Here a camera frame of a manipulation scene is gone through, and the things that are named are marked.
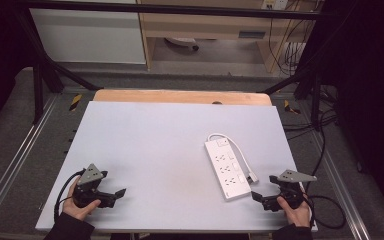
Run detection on black floor cables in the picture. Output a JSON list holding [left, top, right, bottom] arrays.
[[281, 84, 339, 178]]

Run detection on aluminium rail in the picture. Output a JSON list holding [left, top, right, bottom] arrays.
[[308, 129, 372, 240], [0, 94, 59, 223]]

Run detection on white power strip cable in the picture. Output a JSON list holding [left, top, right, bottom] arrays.
[[207, 132, 260, 185]]

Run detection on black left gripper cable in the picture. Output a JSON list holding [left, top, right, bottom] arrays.
[[53, 169, 86, 222]]

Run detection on white power strip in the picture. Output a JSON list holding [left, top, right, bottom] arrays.
[[204, 137, 253, 202]]

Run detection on person's right hand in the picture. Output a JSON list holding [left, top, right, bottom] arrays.
[[276, 189, 313, 228]]

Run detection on person's left hand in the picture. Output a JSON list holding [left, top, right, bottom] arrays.
[[62, 176, 102, 222]]

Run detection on white chair base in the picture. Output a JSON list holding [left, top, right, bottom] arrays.
[[164, 36, 201, 52]]

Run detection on black metal frame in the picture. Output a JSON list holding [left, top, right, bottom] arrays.
[[13, 0, 329, 131]]

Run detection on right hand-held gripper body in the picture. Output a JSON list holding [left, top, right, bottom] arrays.
[[268, 169, 318, 211]]

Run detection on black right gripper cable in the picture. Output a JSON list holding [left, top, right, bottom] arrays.
[[302, 191, 347, 231]]

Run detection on white wall socket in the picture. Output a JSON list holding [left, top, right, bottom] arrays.
[[261, 0, 290, 11]]

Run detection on light wooden desk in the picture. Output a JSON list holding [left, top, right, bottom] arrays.
[[136, 0, 325, 74]]

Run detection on hanging black cables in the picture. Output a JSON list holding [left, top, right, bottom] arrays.
[[267, 0, 318, 78]]

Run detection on black curtain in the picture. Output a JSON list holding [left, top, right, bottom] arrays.
[[0, 0, 36, 138], [319, 0, 384, 228]]

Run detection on white cabinet panel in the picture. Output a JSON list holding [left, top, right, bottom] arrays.
[[29, 7, 147, 65]]

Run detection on wooden table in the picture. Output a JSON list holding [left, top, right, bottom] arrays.
[[92, 88, 273, 107]]

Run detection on yellow black striped tape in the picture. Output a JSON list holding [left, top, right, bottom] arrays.
[[68, 93, 83, 112], [283, 99, 302, 115]]

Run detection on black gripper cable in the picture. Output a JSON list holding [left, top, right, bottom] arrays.
[[53, 169, 86, 222], [302, 191, 347, 231]]

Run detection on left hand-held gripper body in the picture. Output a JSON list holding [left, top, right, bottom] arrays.
[[72, 163, 114, 209]]

